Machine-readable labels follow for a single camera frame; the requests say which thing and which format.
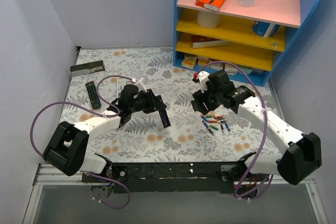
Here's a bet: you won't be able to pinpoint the slim black remote control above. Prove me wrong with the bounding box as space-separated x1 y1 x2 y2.
159 109 171 128

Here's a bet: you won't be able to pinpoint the blue battery leftmost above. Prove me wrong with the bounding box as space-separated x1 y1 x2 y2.
201 115 208 122

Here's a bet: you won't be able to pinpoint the blue shelf unit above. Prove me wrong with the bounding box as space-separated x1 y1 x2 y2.
173 0 327 87

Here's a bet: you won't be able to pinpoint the blue battery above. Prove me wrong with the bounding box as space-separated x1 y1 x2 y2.
224 123 230 132
201 115 208 122

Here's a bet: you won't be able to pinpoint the yellow white small box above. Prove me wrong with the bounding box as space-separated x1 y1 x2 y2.
197 56 209 68

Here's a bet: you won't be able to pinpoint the green battery lower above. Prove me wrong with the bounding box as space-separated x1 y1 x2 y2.
210 125 219 131

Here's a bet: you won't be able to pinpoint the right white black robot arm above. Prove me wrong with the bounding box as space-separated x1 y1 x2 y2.
191 70 322 185

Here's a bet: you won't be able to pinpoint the red white flat box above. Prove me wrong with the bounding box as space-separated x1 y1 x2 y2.
191 35 229 49

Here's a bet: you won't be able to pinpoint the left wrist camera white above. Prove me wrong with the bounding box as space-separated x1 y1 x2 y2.
131 77 148 92

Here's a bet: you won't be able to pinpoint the white air conditioner remote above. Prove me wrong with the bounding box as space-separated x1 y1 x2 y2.
116 80 126 98

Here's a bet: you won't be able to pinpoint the dark battery lower left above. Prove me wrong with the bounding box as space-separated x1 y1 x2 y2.
207 128 215 136

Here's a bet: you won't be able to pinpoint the black TV remote coloured buttons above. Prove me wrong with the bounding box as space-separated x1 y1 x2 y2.
85 81 101 110

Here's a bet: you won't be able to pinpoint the dark long cardboard box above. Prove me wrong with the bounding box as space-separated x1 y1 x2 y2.
70 60 105 77

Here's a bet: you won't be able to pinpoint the red battery upper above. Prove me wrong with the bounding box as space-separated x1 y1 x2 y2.
214 115 224 120

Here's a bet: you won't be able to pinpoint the white paper roll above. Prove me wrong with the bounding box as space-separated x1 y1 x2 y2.
196 10 221 29

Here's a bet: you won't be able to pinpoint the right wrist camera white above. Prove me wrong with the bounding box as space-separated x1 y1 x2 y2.
193 71 209 93

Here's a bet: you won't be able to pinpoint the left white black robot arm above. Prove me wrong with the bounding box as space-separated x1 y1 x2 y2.
43 84 170 182

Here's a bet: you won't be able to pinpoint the aluminium frame rail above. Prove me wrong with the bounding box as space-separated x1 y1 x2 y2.
30 165 328 223

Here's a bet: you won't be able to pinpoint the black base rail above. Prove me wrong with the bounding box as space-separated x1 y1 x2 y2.
81 161 263 194

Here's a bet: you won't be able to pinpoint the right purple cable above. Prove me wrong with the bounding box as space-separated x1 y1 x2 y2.
195 61 274 200

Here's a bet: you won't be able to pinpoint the floral table mat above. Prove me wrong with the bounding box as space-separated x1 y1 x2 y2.
61 48 278 162

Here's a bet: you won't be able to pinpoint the teal small box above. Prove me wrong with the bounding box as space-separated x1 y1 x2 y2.
238 65 253 75

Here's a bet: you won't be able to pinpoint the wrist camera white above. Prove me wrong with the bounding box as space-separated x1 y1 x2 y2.
193 71 209 93
131 77 148 92

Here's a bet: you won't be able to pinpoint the blue battery lower right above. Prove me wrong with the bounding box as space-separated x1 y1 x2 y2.
224 123 230 132

